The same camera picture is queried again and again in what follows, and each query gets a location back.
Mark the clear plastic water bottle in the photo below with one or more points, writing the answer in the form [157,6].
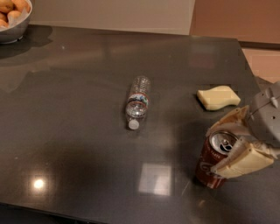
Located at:
[138,101]

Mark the orange fruit middle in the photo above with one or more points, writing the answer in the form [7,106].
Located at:
[14,14]

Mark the orange fruit lower left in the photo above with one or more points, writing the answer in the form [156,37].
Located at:
[3,23]

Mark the yellow sponge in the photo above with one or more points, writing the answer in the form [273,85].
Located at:
[218,97]

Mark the orange fruit top left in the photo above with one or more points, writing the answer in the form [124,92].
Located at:
[6,6]

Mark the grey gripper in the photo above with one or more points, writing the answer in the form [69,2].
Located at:
[266,119]

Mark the orange fruit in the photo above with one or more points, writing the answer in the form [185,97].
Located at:
[6,6]
[21,5]
[14,14]
[3,23]

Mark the orange fruit top right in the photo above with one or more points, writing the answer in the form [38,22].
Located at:
[21,5]

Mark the white paper bowl liner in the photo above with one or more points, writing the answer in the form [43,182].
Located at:
[14,21]

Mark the silver metal bowl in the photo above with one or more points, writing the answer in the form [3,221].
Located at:
[15,33]

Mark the red coke can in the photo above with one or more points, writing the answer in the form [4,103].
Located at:
[215,148]

